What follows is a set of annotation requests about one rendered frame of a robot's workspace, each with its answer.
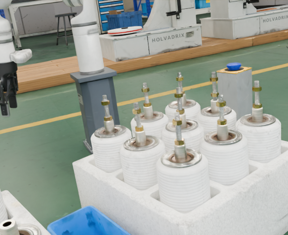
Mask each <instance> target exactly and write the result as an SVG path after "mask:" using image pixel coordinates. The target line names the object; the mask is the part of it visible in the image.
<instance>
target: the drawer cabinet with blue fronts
mask: <svg viewBox="0 0 288 235"><path fill-rule="evenodd" d="M96 4H97V10H98V17H99V23H100V29H101V34H100V35H105V34H108V31H109V27H108V22H107V18H106V15H108V14H109V12H108V11H112V10H117V12H119V11H121V13H123V12H125V8H124V1H123V0H96Z"/></svg>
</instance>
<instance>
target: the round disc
mask: <svg viewBox="0 0 288 235"><path fill-rule="evenodd" d="M139 31H142V27H141V26H135V27H124V28H117V29H112V30H109V31H108V35H114V36H120V35H130V34H135V32H139Z"/></svg>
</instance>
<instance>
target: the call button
mask: <svg viewBox="0 0 288 235"><path fill-rule="evenodd" d="M240 67H241V63H238V62H234V63H229V64H227V68H228V70H238V69H240Z"/></svg>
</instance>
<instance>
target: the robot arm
mask: <svg viewBox="0 0 288 235"><path fill-rule="evenodd" d="M11 1H12V0H0V9H5V8H7V7H8V6H9V5H10V3H11ZM62 1H63V2H64V4H65V5H66V6H68V7H77V6H83V10H82V12H81V13H80V14H79V15H77V16H76V17H74V18H72V19H71V21H70V23H71V27H72V33H73V38H74V43H75V48H76V54H77V60H78V65H79V71H80V75H94V74H98V73H101V72H104V71H105V68H104V63H103V57H102V51H101V45H100V39H99V33H98V26H97V19H96V10H95V2H94V0H62ZM31 57H32V51H31V50H30V49H24V50H20V51H15V48H14V44H13V39H12V32H11V26H10V23H9V21H8V20H7V19H5V18H3V17H1V16H0V110H1V115H2V117H9V116H10V111H9V106H10V108H17V107H18V105H17V98H16V95H17V91H18V90H19V88H18V80H17V70H18V68H17V63H25V62H26V61H27V60H29V59H30V58H31ZM4 92H6V93H4ZM8 103H9V105H8Z"/></svg>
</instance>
